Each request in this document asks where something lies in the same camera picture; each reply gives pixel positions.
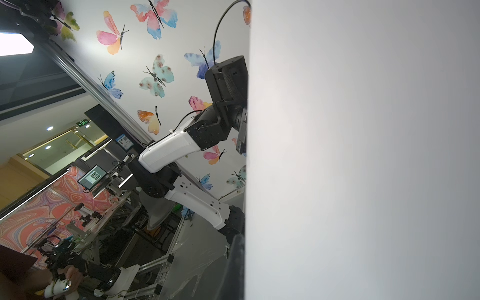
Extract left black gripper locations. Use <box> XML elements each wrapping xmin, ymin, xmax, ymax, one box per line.
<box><xmin>236</xmin><ymin>107</ymin><xmax>248</xmax><ymax>155</ymax></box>

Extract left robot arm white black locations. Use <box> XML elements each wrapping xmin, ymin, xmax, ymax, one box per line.
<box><xmin>128</xmin><ymin>56</ymin><xmax>248</xmax><ymax>243</ymax></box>

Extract monitor screen in background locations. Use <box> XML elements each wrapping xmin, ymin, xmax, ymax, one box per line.
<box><xmin>77</xmin><ymin>165</ymin><xmax>108</xmax><ymax>191</ymax></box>

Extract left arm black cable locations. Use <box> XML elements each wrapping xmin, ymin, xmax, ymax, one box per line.
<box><xmin>170</xmin><ymin>0</ymin><xmax>252</xmax><ymax>136</ymax></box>

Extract operator hand with controller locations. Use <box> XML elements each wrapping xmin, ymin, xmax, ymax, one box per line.
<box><xmin>44</xmin><ymin>265</ymin><xmax>84</xmax><ymax>300</ymax></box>

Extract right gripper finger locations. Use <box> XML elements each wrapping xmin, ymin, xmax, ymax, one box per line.
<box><xmin>216</xmin><ymin>234</ymin><xmax>245</xmax><ymax>300</ymax></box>

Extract plain text document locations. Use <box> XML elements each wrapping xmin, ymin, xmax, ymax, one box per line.
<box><xmin>245</xmin><ymin>1</ymin><xmax>480</xmax><ymax>300</ymax></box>

